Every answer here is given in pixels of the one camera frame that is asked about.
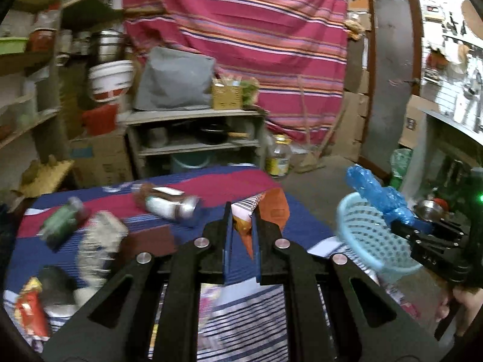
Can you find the small metal bowl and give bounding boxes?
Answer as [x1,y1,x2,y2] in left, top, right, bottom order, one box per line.
[414,198,446,220]

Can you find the straw broom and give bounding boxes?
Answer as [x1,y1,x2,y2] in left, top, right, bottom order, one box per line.
[293,75,326,175]

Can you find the wooden utensil box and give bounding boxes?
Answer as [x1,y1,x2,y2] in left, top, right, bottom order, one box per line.
[211,77,244,110]

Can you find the wooden storage rack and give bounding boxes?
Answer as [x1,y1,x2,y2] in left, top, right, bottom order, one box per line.
[0,0,126,152]

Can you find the stack of cardboard boxes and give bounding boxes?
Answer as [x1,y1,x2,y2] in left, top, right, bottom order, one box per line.
[334,0,373,164]

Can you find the grey door with brown frame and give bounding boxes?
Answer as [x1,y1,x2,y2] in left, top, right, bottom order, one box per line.
[367,0,422,182]

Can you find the brown spice jar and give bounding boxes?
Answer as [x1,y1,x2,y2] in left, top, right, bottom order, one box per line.
[132,182,201,227]

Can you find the wooden stick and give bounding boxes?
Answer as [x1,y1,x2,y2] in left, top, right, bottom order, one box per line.
[319,100,348,160]

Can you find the green leafy vegetables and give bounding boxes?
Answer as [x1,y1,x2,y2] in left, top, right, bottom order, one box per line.
[241,77,262,107]

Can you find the yellow oil bottle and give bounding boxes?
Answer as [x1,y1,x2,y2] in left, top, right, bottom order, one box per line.
[266,134,293,178]

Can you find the dark round object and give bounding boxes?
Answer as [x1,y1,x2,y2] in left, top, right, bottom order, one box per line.
[37,266,78,307]

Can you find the light blue plastic basket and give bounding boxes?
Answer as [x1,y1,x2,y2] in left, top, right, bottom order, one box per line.
[335,192,424,274]

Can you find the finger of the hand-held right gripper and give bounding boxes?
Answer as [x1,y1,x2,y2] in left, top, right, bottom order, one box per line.
[390,219,434,249]

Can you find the grey shelf unit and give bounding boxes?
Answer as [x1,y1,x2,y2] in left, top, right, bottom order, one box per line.
[124,109,267,179]

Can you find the white plastic bucket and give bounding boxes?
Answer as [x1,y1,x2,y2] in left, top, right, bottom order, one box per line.
[88,60,135,105]

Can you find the green plastic basin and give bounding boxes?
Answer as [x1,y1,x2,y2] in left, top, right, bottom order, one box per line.
[0,37,30,54]

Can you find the metal pot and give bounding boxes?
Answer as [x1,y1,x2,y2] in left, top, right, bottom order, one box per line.
[90,29,127,65]

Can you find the large cardboard box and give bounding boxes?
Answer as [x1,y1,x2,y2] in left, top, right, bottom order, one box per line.
[69,131,132,188]

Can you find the wire wall rack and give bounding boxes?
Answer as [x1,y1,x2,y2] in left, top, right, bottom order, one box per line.
[422,3,483,123]

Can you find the blue red striped tablecloth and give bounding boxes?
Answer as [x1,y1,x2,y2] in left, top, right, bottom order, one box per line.
[3,165,380,362]

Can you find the person's right hand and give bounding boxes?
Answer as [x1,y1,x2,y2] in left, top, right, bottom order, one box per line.
[437,287,483,337]

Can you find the orange snack packet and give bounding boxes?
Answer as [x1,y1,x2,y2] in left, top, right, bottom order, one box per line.
[231,188,290,259]

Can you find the brown flat pad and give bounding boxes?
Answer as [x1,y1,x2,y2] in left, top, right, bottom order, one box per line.
[120,225,179,262]

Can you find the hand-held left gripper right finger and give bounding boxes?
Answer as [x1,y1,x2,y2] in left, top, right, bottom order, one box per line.
[253,210,443,362]

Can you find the cardboard box with dark label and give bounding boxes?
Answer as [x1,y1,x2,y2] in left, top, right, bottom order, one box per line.
[398,94,441,150]

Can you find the red snack packet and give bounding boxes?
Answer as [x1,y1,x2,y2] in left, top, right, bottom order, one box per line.
[14,277,52,339]

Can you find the red striped hanging cloth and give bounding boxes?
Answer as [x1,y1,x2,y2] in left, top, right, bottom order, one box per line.
[122,0,350,146]

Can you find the grey cushion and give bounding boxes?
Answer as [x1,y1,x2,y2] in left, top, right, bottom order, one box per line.
[133,47,218,112]

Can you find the yellow rag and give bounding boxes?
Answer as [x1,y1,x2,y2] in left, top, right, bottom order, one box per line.
[18,157,75,198]

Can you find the black pan with wooden handle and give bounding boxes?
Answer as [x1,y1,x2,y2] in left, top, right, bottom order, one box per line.
[199,124,250,145]

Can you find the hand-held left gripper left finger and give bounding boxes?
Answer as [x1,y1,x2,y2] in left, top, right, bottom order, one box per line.
[41,201,232,362]

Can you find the green bottle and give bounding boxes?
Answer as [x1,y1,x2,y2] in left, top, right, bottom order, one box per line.
[39,197,92,250]

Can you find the blue plastic wrapper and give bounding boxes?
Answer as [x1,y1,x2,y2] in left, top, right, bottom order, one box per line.
[346,165,418,229]

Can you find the green bin with plastic bag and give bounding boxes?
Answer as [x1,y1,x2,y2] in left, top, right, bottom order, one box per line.
[389,148,414,191]

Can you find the grey kitchen counter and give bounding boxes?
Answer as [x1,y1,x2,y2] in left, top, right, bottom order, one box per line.
[400,109,483,234]

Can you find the red flat box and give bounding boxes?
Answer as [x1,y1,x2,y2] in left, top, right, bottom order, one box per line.
[81,103,118,137]

